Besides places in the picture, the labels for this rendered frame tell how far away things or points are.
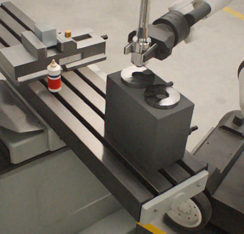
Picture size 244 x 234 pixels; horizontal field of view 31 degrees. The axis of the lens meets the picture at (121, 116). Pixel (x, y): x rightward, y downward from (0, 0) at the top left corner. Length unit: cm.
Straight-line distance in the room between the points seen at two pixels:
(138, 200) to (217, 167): 65
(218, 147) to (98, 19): 238
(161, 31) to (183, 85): 201
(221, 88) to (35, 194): 192
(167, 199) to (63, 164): 54
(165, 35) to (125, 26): 270
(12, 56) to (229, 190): 90
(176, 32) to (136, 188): 42
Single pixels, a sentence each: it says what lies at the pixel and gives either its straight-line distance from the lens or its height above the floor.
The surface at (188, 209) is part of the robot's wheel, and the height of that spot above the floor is 50.
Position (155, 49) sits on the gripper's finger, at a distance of 109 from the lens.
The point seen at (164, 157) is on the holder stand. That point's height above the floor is 96.
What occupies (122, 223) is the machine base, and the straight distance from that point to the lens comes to 194.
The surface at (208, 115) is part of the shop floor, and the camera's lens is 289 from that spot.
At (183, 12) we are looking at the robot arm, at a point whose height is 123.
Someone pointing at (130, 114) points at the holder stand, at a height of 105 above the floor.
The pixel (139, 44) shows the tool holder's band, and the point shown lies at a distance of 106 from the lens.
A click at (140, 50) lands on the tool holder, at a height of 120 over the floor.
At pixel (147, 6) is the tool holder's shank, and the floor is 131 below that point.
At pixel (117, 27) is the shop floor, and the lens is 379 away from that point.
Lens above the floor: 174
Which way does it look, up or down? 39 degrees down
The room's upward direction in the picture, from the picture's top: 5 degrees clockwise
